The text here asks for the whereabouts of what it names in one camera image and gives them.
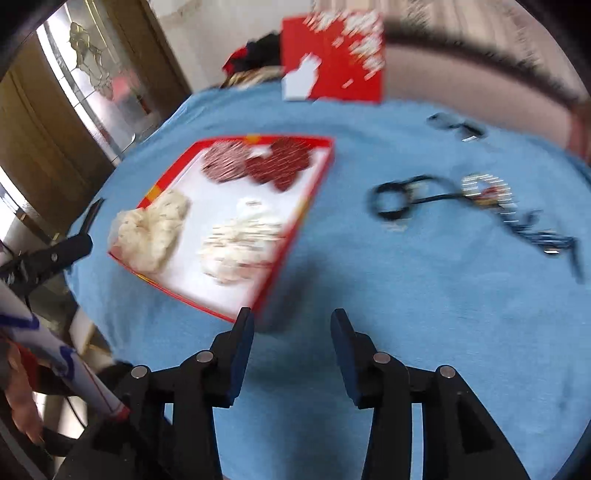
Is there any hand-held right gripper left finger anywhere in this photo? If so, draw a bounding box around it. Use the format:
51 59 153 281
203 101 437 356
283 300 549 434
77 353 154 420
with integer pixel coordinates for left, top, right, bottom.
60 307 257 480

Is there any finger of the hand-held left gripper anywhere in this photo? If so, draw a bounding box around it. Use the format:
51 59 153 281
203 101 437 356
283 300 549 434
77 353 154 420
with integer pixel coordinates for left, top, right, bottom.
0 234 94 289

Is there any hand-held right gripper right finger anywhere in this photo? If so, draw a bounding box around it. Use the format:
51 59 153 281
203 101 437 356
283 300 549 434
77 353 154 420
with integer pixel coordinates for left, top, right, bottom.
329 308 532 480

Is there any red shallow box tray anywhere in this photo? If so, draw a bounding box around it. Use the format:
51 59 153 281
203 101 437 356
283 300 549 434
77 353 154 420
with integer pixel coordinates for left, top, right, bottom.
107 134 335 324

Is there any black wavy hair tie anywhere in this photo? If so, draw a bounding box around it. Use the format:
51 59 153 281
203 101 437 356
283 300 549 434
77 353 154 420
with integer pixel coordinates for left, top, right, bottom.
368 178 414 220

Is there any pearl bead charm string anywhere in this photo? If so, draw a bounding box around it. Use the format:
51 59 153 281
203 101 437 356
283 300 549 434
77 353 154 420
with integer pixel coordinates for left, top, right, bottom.
383 174 465 232

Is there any blue striped strap wristwatch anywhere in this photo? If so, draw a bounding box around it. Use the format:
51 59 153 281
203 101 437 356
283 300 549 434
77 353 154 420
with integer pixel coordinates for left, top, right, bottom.
462 173 585 282

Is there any person's left hand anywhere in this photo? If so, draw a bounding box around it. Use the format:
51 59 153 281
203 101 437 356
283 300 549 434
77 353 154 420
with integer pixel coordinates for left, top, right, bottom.
0 342 45 445

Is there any blue cloth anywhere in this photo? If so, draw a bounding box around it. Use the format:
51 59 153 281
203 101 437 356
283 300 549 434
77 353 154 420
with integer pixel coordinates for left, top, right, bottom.
65 88 591 480

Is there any cream dotted tulle scrunchie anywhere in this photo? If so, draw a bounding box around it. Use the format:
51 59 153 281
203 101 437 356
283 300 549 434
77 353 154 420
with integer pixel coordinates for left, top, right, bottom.
108 190 191 273

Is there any white cherry print scrunchie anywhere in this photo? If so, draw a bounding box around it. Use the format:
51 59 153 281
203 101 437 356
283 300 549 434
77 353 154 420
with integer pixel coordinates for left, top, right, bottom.
198 198 284 284

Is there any stained glass door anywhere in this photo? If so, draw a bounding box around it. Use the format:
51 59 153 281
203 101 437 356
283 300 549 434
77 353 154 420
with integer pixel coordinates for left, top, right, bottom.
37 4 163 162

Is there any red plaid scrunchie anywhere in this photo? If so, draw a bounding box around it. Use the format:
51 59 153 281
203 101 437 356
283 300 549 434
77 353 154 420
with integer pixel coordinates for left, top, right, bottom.
201 141 252 183

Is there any dark red dotted scrunchie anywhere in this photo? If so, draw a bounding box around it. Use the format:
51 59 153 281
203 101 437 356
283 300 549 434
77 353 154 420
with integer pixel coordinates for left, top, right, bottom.
245 137 311 192

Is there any black hair clip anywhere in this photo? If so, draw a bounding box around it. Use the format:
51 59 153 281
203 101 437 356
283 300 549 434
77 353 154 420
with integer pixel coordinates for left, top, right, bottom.
455 121 488 142

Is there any pile of dark clothes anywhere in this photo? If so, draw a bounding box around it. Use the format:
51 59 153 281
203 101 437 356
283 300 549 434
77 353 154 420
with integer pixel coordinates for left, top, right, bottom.
222 32 284 88

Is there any red box lid with cat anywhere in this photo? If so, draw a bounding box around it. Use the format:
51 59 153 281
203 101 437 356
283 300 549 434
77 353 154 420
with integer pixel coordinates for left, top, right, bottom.
281 11 386 103

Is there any striped floral sofa cushion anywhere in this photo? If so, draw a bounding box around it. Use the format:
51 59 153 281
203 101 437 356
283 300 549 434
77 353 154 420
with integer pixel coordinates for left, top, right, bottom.
387 0 580 104

